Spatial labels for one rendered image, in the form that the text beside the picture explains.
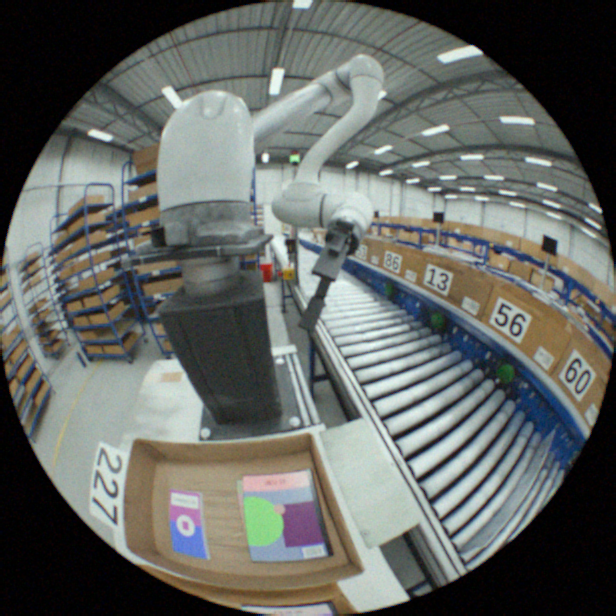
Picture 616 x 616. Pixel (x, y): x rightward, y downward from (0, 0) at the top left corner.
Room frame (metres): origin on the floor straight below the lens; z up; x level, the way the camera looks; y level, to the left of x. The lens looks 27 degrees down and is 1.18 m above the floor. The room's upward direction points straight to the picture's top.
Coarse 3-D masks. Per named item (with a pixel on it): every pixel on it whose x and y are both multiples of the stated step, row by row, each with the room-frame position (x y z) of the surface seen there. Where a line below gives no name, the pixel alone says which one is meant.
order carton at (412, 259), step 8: (384, 248) 1.18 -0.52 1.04; (392, 248) 1.10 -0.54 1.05; (400, 248) 1.25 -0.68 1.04; (408, 248) 1.27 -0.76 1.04; (384, 256) 1.17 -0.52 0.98; (408, 256) 0.95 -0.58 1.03; (416, 256) 0.89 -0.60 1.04; (424, 256) 1.13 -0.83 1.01; (432, 256) 1.06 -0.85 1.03; (440, 256) 1.00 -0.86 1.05; (400, 264) 1.00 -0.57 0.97; (408, 264) 0.94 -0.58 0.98; (416, 264) 0.88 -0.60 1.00; (392, 272) 1.06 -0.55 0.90; (400, 272) 0.99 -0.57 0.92; (416, 272) 0.87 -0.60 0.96; (408, 280) 0.91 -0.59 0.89; (416, 280) 0.85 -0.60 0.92
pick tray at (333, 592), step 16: (160, 576) -0.25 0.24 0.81; (176, 576) -0.25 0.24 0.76; (192, 592) -0.23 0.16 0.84; (208, 592) -0.22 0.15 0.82; (224, 592) -0.22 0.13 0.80; (240, 592) -0.21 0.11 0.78; (256, 592) -0.20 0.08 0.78; (272, 592) -0.20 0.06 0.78; (288, 592) -0.19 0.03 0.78; (304, 592) -0.18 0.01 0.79; (320, 592) -0.17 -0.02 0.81; (336, 592) -0.17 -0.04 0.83; (240, 608) -0.29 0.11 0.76; (352, 608) -0.21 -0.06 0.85
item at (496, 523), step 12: (552, 432) -0.11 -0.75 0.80; (540, 444) -0.11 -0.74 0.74; (540, 456) -0.13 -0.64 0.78; (528, 468) -0.14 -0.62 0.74; (528, 480) -0.16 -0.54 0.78; (516, 492) -0.17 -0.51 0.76; (504, 504) -0.17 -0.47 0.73; (516, 504) -0.18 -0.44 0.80; (504, 516) -0.19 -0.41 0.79; (492, 528) -0.20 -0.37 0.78; (480, 540) -0.21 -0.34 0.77
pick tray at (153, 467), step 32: (160, 448) 0.06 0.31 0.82; (192, 448) 0.09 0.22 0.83; (224, 448) 0.10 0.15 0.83; (256, 448) 0.12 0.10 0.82; (288, 448) 0.13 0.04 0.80; (128, 480) -0.05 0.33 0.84; (160, 480) -0.01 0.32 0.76; (192, 480) 0.03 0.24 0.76; (224, 480) 0.05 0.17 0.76; (320, 480) 0.07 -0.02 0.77; (128, 512) -0.12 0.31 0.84; (160, 512) -0.09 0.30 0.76; (224, 512) -0.02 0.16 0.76; (128, 544) -0.20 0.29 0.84; (160, 544) -0.18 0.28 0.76; (224, 544) -0.10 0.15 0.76; (352, 544) -0.06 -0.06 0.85; (192, 576) -0.18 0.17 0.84; (224, 576) -0.17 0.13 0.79; (256, 576) -0.16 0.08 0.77; (288, 576) -0.15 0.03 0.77; (320, 576) -0.14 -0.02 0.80; (352, 576) -0.13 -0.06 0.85
